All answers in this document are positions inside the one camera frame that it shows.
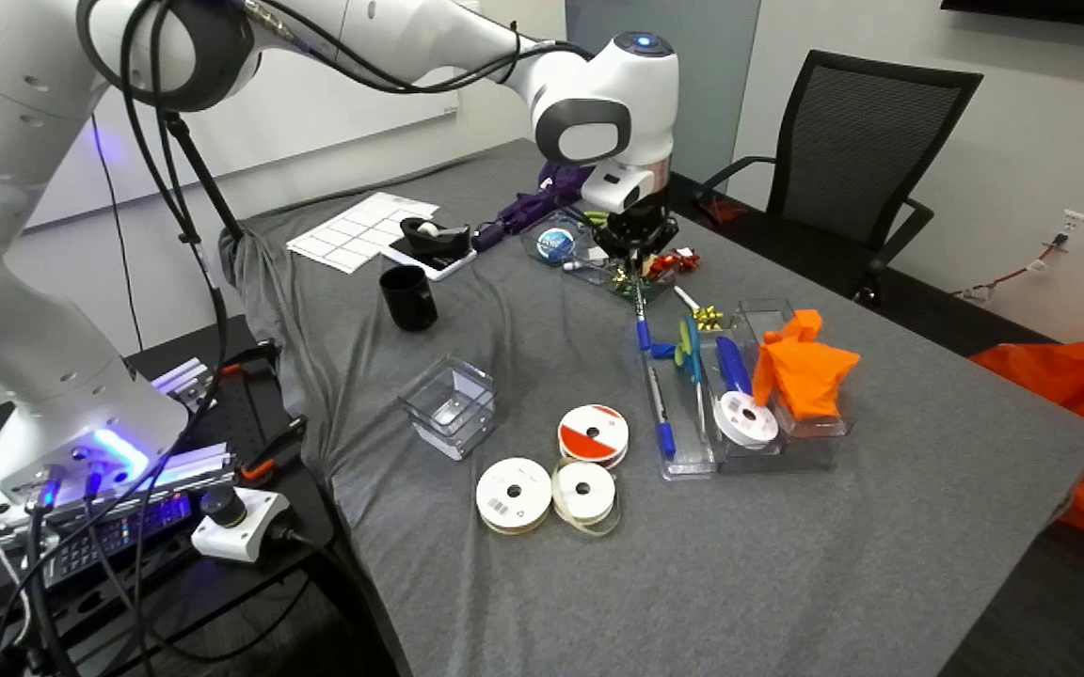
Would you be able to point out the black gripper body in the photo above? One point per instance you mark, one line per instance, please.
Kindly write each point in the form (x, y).
(642, 232)

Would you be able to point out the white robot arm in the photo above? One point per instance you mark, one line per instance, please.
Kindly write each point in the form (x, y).
(76, 408)

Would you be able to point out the clear compartment case right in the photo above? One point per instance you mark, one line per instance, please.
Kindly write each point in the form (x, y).
(715, 422)

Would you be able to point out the red toy car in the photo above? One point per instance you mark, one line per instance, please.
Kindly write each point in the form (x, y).
(676, 262)

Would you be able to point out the Ice Breakers mints tin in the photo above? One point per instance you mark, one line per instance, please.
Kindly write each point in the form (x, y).
(554, 247)

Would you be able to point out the purple folded umbrella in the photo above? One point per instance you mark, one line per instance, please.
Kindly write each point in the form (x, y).
(557, 185)

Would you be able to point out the blue pen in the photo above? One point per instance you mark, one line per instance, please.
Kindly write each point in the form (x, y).
(663, 428)

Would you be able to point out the red and white ribbon spool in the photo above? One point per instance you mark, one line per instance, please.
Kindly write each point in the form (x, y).
(592, 433)

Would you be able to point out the orange cloth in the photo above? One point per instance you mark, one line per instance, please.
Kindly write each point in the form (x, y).
(799, 369)

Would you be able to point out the black tape dispenser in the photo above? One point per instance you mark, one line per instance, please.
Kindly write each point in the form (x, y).
(435, 243)

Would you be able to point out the grey table cloth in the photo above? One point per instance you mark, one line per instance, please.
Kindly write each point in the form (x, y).
(865, 569)

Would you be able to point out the black office chair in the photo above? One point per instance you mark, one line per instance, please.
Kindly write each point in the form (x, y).
(838, 191)

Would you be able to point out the black cup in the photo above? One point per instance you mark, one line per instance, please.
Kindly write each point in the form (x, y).
(409, 298)

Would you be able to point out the small clear plastic box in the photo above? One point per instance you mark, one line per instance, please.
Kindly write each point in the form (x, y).
(450, 408)

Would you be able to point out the cream ribbon spool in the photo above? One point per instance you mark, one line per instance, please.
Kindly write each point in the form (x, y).
(583, 496)

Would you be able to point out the white label sheet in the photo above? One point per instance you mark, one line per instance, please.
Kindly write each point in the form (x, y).
(357, 233)

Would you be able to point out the green handled scissors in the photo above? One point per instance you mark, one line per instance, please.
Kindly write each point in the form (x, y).
(687, 349)

